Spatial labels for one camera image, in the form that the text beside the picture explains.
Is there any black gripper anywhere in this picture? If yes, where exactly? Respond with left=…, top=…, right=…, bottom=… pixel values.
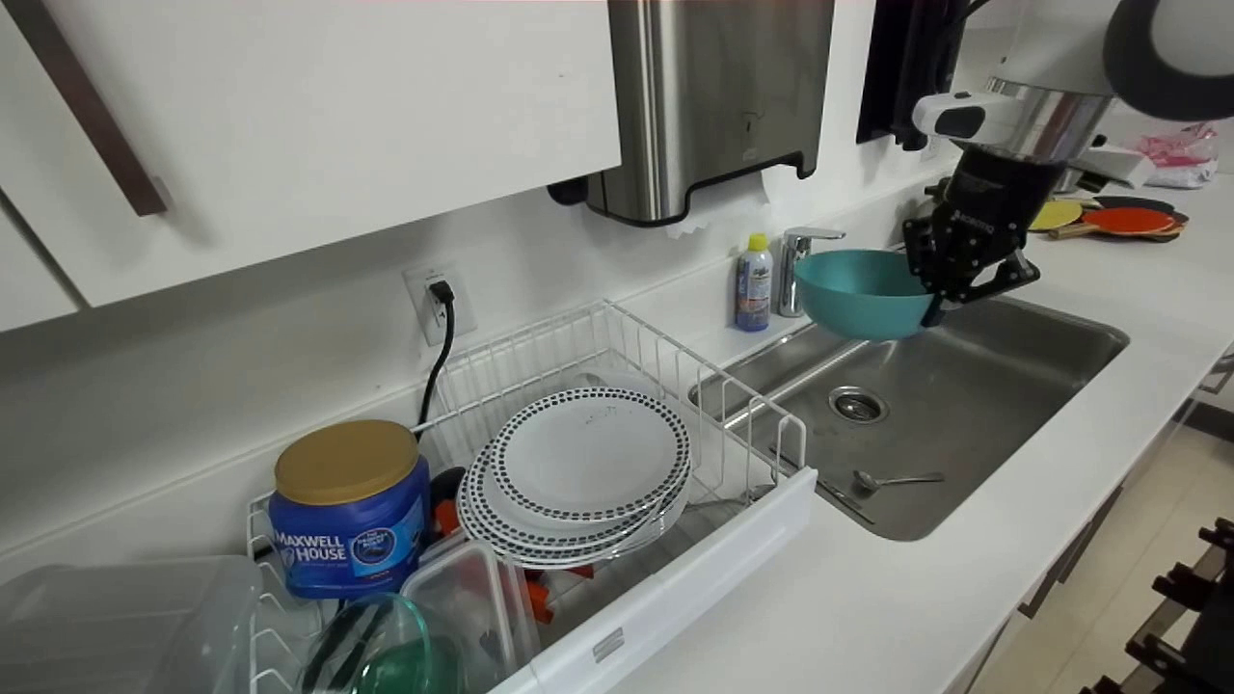
left=897, top=142, right=1068, bottom=323

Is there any teal bowl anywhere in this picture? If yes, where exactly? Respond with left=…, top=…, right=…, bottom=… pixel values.
left=790, top=247, right=946, bottom=344

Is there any stainless steel sink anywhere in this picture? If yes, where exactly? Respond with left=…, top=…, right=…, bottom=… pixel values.
left=691, top=295, right=1135, bottom=542

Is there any round sink drain strainer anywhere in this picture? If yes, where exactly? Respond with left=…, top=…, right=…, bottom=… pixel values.
left=826, top=382, right=885, bottom=422

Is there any green glass bowl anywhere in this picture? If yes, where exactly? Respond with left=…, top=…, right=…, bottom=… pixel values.
left=344, top=594, right=473, bottom=694

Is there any yellow disc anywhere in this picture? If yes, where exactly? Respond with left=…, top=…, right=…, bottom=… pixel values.
left=1029, top=192, right=1092, bottom=237

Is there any chrome faucet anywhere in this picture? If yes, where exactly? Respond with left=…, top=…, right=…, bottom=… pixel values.
left=772, top=223, right=847, bottom=321

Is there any orange red plate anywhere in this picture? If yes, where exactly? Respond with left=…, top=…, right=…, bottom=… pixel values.
left=1077, top=197, right=1192, bottom=247

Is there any blue soap bottle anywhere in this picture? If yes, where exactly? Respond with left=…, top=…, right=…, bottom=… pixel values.
left=727, top=227, right=780, bottom=334

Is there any metal spoon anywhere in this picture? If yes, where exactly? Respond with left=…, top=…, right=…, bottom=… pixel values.
left=847, top=465, right=949, bottom=499

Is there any pink packet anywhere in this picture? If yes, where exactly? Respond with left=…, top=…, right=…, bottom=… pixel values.
left=1135, top=124, right=1217, bottom=169

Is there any steel paper towel dispenser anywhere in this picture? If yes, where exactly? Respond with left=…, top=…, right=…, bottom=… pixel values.
left=552, top=0, right=841, bottom=227

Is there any small dotted rim plate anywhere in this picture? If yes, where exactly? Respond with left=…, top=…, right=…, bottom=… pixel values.
left=492, top=388, right=692, bottom=526

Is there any black equipment stand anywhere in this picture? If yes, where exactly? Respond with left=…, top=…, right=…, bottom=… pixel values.
left=1077, top=513, right=1234, bottom=694

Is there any large dotted rim plate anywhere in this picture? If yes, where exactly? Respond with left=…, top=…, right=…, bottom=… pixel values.
left=453, top=382, right=697, bottom=573

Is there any blue coffee can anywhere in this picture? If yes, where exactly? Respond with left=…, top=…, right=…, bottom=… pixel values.
left=266, top=416, right=435, bottom=605

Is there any clear plastic container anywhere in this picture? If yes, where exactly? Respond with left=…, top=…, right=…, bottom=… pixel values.
left=0, top=552, right=263, bottom=694

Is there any black wall-mounted box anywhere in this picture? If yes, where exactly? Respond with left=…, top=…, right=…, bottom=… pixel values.
left=854, top=0, right=978, bottom=146

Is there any white wire dish rack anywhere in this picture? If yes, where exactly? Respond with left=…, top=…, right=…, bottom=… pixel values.
left=244, top=301, right=822, bottom=694

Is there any black power cord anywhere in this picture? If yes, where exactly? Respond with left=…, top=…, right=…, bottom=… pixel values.
left=411, top=276, right=462, bottom=435

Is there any white wall outlet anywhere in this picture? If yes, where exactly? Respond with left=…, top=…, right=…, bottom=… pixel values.
left=399, top=262, right=467, bottom=323

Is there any white wall cabinet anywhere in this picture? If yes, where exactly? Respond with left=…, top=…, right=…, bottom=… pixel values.
left=0, top=0, right=626, bottom=334

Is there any long cabinet handle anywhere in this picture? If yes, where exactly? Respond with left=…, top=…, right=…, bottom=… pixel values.
left=2, top=0, right=169, bottom=220

